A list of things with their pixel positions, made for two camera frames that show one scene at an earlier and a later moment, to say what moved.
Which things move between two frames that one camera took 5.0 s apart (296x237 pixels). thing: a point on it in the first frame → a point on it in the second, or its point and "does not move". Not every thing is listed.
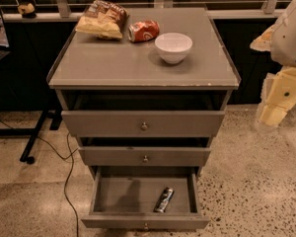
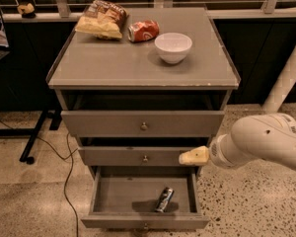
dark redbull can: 165,197 does not move
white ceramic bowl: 173,46 does not move
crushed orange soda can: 143,31 does not move
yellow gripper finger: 279,91 → 195,156
